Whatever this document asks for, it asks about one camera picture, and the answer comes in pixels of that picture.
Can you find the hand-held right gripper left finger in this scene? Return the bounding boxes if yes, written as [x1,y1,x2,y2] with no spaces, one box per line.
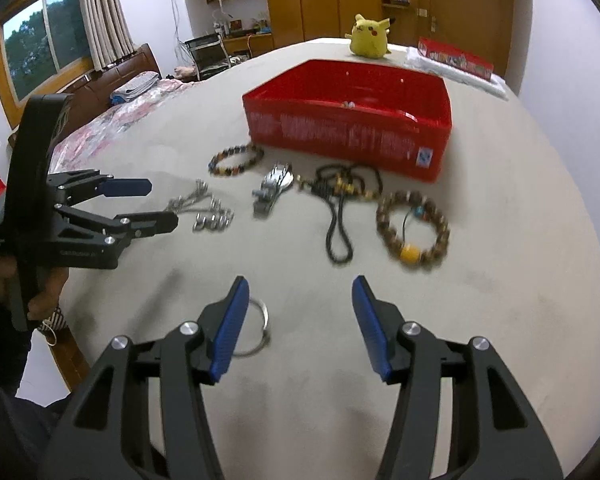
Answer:
[37,275,251,480]

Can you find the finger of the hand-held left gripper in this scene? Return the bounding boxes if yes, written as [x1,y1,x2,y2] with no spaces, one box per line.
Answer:
[47,169,153,206]
[54,204,180,251]

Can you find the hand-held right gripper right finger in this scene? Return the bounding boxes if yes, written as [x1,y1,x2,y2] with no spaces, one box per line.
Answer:
[351,275,566,480]

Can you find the silver bangle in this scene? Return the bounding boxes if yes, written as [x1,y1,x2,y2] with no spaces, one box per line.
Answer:
[230,296,272,358]

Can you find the silver chain necklace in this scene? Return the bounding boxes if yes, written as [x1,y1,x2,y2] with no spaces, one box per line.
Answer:
[166,179,236,233]

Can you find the wooden bead bracelet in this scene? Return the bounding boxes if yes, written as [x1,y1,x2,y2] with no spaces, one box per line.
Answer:
[375,190,451,267]

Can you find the multicolour bead bracelet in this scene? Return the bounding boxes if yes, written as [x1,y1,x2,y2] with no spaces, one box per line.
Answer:
[207,143,266,178]

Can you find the beaded necklace with pendant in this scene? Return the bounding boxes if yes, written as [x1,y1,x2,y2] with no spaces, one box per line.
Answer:
[297,162,385,266]

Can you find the person's left forearm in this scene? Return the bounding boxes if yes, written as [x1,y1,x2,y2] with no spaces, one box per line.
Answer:
[0,280,68,401]

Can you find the person's left hand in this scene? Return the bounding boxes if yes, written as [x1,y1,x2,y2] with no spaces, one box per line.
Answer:
[0,259,71,332]

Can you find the pink floral blanket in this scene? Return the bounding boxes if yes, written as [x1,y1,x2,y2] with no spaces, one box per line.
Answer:
[50,77,196,171]

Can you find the folded grey cloth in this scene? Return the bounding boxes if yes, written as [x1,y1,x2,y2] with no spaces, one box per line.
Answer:
[110,71,161,103]

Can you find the brown headboard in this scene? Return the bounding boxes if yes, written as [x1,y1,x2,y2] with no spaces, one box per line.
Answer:
[7,42,163,161]

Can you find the window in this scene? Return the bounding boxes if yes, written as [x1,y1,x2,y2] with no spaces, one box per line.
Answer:
[0,0,96,106]

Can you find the black chair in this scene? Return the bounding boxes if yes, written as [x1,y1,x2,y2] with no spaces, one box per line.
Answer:
[184,34,233,81]

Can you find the beige curtain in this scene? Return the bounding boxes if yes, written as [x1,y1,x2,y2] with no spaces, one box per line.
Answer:
[75,0,136,73]

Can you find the wooden desk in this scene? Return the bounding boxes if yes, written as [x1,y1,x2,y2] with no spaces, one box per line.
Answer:
[222,30,276,58]

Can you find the person's dark clothing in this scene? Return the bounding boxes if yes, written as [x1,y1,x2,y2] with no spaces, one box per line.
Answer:
[0,395,76,480]

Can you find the wooden wardrobe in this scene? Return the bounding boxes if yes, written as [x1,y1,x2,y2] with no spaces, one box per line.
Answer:
[262,0,516,76]

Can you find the white lace cloth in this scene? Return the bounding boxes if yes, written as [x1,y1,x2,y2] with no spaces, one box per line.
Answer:
[404,46,510,102]

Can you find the yellow plush toy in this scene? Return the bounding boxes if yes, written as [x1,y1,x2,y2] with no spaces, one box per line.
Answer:
[344,12,393,58]

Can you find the red printed tin box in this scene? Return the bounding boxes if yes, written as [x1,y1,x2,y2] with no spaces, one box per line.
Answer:
[416,36,496,82]

